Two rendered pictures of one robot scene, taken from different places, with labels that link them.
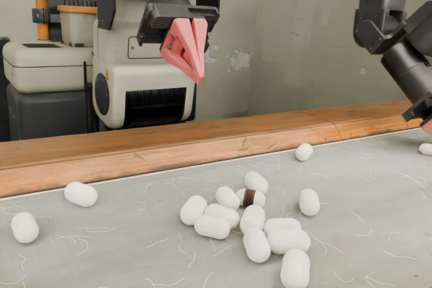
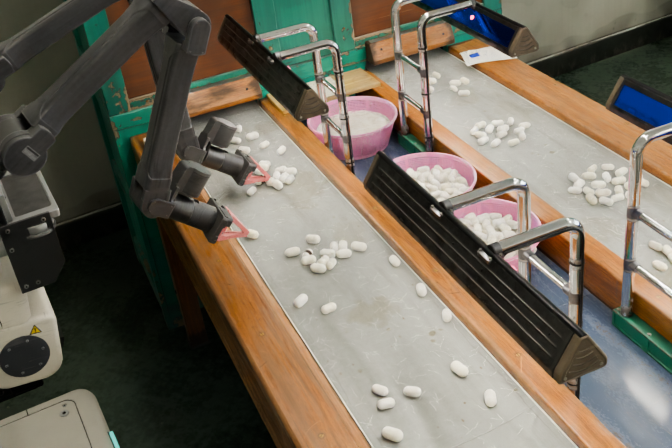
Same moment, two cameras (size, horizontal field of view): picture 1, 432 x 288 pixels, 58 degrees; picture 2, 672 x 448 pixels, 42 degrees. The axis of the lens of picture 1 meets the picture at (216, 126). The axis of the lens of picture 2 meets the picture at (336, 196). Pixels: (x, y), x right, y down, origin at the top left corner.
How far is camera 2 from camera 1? 185 cm
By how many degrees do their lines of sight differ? 72
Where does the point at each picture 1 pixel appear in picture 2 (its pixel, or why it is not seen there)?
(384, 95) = not seen: outside the picture
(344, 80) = not seen: outside the picture
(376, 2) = (189, 134)
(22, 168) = (279, 318)
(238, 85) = not seen: outside the picture
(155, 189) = (288, 285)
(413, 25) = (212, 136)
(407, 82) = (227, 166)
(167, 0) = (211, 211)
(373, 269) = (354, 233)
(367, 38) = (194, 156)
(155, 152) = (257, 281)
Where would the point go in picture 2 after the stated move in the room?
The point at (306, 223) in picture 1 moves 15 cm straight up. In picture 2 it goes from (323, 243) to (315, 189)
